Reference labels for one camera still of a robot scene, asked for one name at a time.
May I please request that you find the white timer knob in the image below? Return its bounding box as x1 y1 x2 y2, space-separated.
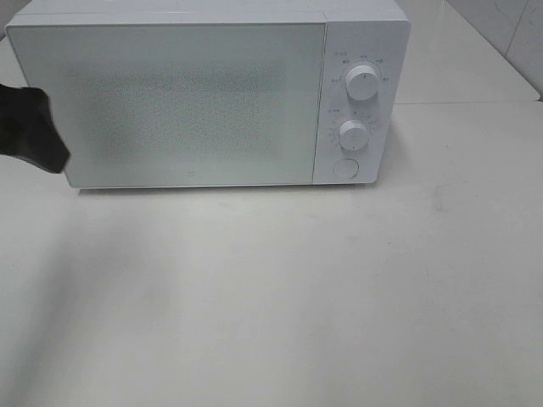
339 120 371 151

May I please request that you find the white microwave door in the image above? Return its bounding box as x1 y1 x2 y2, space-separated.
8 24 325 188

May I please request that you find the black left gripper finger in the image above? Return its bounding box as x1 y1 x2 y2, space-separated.
1 85 70 174

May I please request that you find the round white door-release button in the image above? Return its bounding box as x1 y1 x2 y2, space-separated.
333 159 359 180

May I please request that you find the white microwave oven body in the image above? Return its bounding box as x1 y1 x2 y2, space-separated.
6 1 411 185

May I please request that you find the upper white power knob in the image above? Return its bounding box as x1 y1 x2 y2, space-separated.
344 61 380 101

